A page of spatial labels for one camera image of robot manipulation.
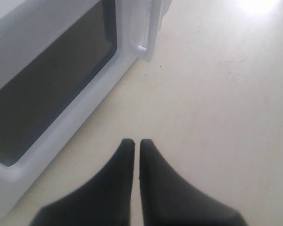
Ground white microwave door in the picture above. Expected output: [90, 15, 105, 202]
[0, 0, 171, 218]

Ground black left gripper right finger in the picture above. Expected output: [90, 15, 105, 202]
[139, 139, 247, 226]

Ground white microwave oven body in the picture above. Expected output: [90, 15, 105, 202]
[0, 0, 62, 26]

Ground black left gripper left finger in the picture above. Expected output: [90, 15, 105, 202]
[30, 138, 135, 226]

